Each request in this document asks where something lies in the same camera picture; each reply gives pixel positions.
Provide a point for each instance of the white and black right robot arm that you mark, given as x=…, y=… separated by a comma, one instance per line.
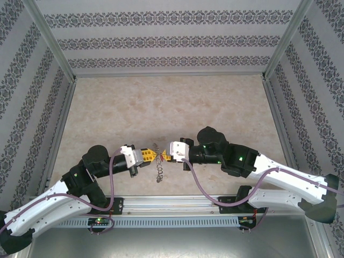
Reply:
x=285, y=182

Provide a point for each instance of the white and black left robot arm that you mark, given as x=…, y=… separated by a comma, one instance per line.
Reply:
x=40, y=212

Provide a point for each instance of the small circuit board green light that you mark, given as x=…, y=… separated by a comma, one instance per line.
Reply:
x=98, y=221

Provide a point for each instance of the grey metal sheet panel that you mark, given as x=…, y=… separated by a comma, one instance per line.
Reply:
x=172, y=242

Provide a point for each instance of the aluminium side floor rail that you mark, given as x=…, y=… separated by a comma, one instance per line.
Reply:
x=60, y=126
x=279, y=121

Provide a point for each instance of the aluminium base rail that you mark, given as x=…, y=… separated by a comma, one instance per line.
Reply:
x=172, y=205

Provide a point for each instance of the aluminium back floor rail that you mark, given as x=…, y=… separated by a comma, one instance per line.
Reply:
x=169, y=74

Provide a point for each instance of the aluminium corner post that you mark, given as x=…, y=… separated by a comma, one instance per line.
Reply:
x=51, y=40
x=287, y=40

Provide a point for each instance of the aluminium front frame post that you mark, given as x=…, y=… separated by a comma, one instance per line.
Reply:
x=321, y=239

